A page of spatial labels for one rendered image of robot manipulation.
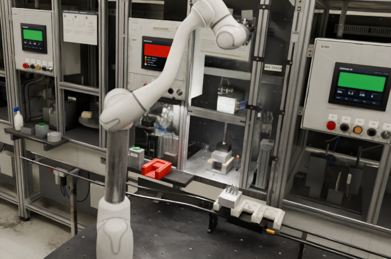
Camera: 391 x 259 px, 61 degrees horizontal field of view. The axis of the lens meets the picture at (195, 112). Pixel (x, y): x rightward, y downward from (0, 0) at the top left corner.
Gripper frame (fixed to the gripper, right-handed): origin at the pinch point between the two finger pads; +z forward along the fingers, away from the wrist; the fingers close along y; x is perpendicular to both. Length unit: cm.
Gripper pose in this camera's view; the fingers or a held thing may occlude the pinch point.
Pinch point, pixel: (252, 29)
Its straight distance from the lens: 174.3
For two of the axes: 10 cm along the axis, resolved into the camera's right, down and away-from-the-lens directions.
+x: 9.1, 1.0, -4.1
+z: 4.2, -3.1, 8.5
